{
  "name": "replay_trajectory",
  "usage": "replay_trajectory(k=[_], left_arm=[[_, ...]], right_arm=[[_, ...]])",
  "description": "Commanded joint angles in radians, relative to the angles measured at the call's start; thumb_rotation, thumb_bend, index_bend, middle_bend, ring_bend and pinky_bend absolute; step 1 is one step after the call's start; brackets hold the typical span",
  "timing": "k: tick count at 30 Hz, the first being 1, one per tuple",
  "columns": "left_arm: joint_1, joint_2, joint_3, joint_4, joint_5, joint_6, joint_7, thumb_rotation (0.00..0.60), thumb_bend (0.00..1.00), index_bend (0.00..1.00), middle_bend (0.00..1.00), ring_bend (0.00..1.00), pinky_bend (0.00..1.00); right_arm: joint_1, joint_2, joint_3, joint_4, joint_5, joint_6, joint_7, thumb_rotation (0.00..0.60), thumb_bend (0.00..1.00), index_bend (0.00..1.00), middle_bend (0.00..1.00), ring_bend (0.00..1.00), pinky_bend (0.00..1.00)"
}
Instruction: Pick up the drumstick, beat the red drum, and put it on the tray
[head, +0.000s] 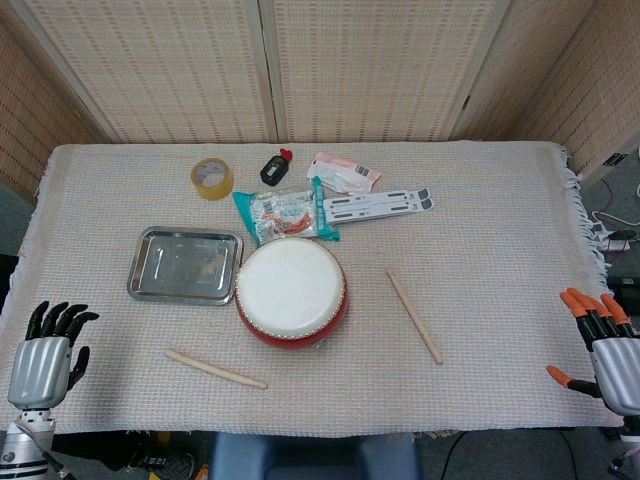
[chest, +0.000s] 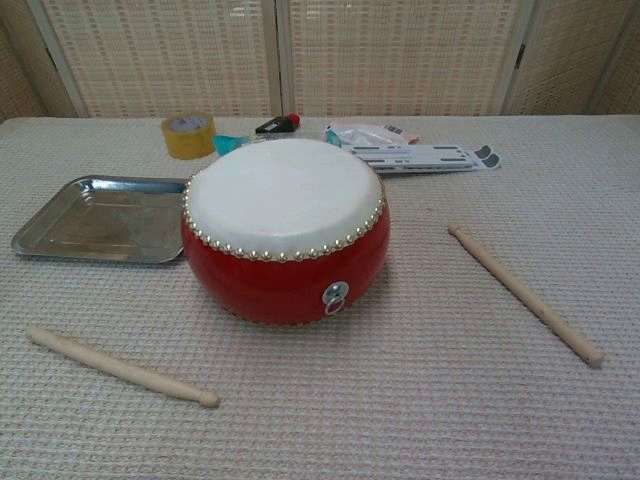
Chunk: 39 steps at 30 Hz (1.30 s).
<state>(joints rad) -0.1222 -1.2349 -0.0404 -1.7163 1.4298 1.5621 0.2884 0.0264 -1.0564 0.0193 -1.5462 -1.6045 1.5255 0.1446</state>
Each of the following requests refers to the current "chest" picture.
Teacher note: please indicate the wooden drumstick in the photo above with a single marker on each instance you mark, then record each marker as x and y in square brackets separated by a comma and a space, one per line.
[120, 366]
[520, 291]

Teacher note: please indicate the red drum with white skin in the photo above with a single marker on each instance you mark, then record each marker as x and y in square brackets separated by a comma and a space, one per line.
[280, 200]

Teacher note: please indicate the clear plastic packet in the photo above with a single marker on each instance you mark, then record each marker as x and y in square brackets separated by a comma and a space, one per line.
[370, 131]

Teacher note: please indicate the black red marker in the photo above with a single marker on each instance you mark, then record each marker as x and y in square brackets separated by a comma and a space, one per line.
[274, 125]

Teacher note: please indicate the teal snack packet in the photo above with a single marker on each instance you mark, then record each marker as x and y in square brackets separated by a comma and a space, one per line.
[226, 143]

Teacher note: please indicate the white folding stand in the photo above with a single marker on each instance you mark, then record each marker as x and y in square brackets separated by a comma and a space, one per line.
[430, 159]

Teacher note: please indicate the white woven tablecloth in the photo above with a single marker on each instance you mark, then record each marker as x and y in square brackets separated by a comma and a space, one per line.
[350, 400]

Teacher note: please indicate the yellow packing tape roll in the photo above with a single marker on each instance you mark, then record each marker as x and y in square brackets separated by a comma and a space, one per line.
[189, 142]

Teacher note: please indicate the stainless steel tray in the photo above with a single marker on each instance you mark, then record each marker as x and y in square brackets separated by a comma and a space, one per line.
[95, 225]

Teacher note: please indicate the woven folding screen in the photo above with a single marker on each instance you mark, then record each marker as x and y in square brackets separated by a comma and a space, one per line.
[170, 55]

